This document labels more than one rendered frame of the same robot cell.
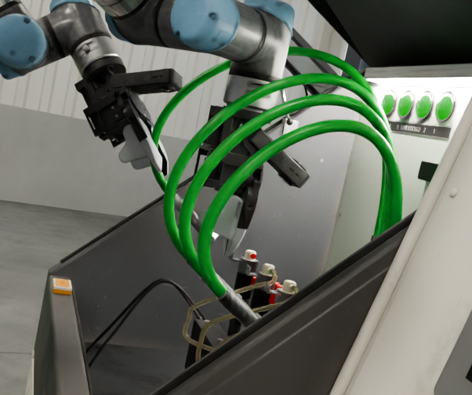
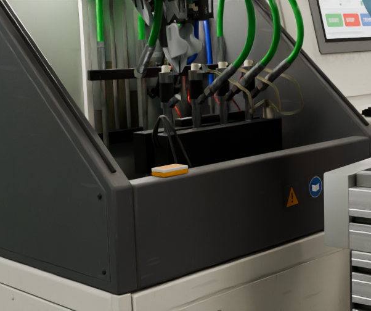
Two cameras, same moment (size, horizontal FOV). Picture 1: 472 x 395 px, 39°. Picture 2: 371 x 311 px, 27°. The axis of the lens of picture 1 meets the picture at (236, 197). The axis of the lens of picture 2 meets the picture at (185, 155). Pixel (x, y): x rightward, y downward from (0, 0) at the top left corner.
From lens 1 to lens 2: 2.08 m
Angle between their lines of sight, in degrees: 114
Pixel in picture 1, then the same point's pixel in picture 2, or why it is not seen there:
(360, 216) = not seen: outside the picture
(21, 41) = not seen: outside the picture
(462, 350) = (320, 36)
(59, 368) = (307, 149)
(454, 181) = not seen: outside the picture
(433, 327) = (306, 36)
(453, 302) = (306, 24)
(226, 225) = (191, 46)
